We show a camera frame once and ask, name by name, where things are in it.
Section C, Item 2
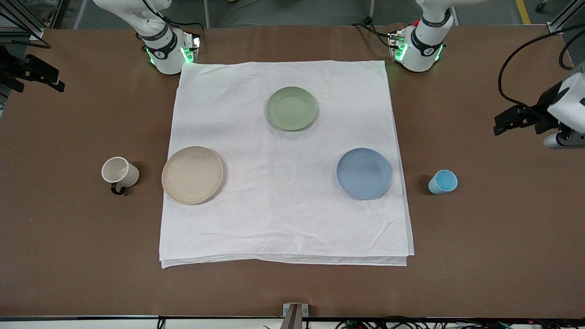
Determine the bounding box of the beige plate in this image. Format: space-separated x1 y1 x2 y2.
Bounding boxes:
161 146 224 205

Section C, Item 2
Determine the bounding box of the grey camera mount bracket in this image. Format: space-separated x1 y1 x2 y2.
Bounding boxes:
282 302 308 329

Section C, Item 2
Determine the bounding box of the blue cup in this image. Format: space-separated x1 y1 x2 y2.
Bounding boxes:
428 170 458 195

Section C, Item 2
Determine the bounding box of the white cloth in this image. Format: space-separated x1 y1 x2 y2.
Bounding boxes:
159 60 415 269

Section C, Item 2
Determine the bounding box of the black right arm base cable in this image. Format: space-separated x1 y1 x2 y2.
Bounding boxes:
136 0 205 46

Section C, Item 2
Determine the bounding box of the thick black gripper cable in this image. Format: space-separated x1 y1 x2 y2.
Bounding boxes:
497 23 585 112

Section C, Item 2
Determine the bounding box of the black cable on frame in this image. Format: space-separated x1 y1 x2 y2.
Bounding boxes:
0 38 52 49

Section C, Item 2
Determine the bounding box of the blue plate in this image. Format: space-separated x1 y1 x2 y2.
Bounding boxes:
336 147 393 201

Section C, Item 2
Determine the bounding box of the aluminium frame profile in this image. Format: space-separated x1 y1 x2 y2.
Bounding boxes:
0 0 62 41
547 0 585 33

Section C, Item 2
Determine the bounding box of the black arm base cable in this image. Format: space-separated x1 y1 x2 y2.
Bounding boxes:
351 16 394 48
136 0 205 46

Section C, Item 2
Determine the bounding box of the white mug black handle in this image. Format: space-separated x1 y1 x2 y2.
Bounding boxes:
101 156 140 196

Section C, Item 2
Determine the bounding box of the green plate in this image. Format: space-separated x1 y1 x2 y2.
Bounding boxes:
266 86 319 132

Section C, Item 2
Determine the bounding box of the black left arm base cable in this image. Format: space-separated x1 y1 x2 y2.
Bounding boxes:
351 16 394 48

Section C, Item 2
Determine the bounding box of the pale floor cable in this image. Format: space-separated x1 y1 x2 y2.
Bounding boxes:
227 0 263 27

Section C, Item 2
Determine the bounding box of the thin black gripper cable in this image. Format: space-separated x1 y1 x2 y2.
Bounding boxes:
558 28 585 70

